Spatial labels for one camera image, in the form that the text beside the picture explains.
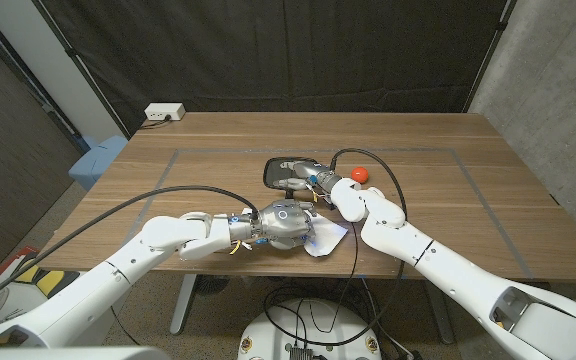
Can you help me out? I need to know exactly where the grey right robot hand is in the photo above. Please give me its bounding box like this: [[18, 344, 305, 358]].
[[272, 159, 343, 197]]

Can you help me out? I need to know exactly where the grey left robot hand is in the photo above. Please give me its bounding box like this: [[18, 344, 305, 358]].
[[255, 198, 319, 251]]

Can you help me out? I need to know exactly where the black hand mirror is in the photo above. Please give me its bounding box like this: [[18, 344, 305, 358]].
[[262, 156, 322, 204]]

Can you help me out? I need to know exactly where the white paper sheet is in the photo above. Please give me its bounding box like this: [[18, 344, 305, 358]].
[[303, 212, 350, 259]]

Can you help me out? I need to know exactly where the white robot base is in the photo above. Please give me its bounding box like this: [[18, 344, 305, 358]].
[[237, 298, 383, 360]]

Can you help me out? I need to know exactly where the black ribbed round object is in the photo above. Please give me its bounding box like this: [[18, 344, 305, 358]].
[[192, 274, 230, 297]]

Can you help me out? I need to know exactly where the black backdrop curtain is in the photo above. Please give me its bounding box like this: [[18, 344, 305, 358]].
[[32, 0, 517, 136]]

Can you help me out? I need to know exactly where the grey table leg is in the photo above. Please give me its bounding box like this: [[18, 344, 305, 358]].
[[170, 273, 199, 335], [422, 284, 457, 346]]

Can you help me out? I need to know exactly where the white power strip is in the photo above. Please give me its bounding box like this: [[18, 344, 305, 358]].
[[143, 102, 187, 122]]

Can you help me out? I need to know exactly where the light blue bin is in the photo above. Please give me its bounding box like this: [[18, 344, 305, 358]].
[[67, 134, 130, 192]]

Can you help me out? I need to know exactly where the black backdrop stand pole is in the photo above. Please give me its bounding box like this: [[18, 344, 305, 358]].
[[462, 0, 518, 115], [31, 0, 132, 140]]

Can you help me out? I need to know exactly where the yellow and black floor item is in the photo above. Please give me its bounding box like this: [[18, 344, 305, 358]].
[[8, 252, 82, 301]]

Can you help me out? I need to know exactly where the white robot torso edge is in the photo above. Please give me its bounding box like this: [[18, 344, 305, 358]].
[[0, 345, 172, 360]]

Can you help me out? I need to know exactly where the white floor mat red edge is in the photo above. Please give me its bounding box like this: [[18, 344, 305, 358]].
[[0, 244, 102, 326]]

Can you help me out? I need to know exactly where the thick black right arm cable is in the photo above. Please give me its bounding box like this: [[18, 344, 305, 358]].
[[262, 146, 409, 347]]

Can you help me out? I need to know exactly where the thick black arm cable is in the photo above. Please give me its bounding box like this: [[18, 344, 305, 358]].
[[0, 184, 262, 314], [262, 146, 409, 347]]

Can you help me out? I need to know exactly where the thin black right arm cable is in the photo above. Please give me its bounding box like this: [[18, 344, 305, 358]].
[[309, 223, 360, 335]]

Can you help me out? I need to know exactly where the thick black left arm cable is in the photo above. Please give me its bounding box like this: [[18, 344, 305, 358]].
[[0, 184, 262, 314]]

